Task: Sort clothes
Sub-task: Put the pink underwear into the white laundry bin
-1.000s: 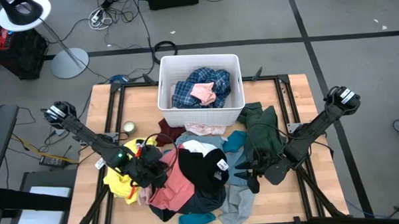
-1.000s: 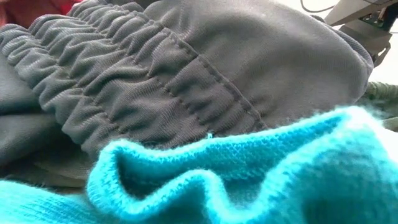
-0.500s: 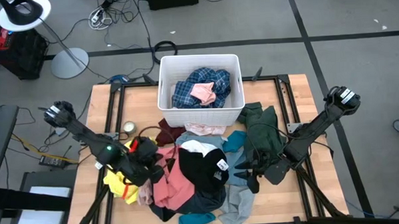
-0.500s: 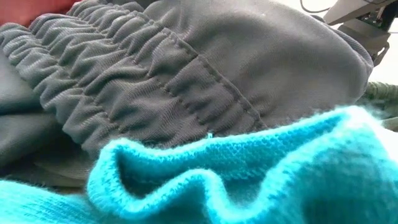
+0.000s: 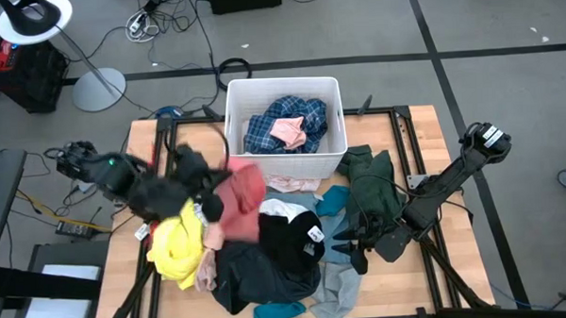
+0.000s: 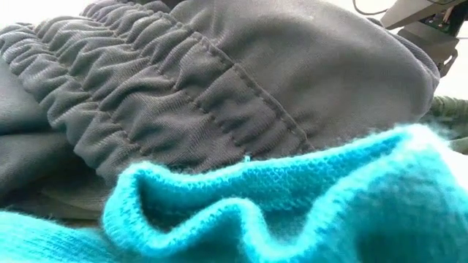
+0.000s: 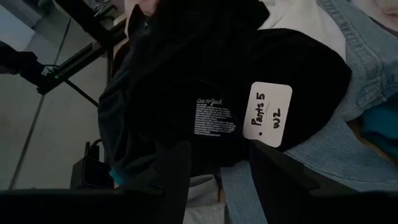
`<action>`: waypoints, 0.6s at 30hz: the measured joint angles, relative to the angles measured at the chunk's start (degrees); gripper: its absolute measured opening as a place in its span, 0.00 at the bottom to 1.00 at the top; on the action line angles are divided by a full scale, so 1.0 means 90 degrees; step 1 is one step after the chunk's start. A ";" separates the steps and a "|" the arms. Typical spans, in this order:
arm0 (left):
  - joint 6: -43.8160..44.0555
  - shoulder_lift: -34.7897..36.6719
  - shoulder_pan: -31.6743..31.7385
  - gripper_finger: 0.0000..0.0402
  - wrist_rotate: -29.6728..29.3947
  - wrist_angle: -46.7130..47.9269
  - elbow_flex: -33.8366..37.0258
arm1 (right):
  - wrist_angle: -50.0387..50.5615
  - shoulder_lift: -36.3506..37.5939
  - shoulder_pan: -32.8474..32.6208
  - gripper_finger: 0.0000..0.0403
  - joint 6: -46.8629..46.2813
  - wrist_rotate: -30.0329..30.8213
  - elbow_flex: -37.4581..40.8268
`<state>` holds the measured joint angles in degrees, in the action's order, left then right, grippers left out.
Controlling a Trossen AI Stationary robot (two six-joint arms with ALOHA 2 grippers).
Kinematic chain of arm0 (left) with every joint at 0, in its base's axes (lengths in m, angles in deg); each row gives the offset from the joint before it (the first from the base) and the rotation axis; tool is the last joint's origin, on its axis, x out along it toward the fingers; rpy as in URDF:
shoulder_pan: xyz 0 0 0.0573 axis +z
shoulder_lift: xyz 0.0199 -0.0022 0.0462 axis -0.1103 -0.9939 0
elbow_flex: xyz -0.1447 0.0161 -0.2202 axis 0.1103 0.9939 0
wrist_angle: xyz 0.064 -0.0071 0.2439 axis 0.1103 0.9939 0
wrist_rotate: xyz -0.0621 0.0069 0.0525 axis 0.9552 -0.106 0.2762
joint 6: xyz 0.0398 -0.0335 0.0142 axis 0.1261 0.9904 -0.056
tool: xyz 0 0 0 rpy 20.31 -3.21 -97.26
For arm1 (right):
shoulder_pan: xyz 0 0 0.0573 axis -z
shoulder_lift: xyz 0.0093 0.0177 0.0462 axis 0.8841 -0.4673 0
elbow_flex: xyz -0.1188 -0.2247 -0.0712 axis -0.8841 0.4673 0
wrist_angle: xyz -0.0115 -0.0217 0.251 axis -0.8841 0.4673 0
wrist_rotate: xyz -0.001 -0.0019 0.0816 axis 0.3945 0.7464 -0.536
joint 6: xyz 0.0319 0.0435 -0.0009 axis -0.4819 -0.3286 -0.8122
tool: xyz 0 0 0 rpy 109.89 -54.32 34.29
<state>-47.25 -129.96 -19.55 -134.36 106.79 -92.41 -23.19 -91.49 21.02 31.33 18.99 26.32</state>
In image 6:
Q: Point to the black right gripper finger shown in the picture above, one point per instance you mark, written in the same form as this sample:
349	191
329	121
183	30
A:
428	44
413	11

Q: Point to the olive green garment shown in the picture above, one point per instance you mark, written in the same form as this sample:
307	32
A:
449	113

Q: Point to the dark grey elastic-waist trousers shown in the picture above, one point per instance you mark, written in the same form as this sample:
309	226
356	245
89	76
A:
219	91

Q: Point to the turquoise knit sweater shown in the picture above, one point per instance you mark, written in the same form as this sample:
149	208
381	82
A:
292	204

